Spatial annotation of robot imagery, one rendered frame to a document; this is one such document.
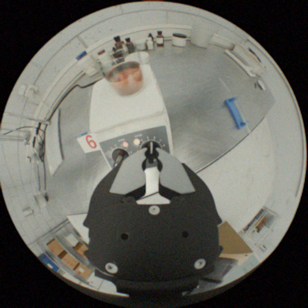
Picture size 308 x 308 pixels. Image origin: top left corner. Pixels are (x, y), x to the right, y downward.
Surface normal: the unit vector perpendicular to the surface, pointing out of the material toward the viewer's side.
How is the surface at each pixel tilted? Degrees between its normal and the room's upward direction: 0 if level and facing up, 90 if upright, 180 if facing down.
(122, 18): 90
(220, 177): 0
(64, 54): 90
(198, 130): 0
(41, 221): 90
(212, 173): 0
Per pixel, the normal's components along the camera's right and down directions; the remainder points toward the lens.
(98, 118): -0.08, 0.02
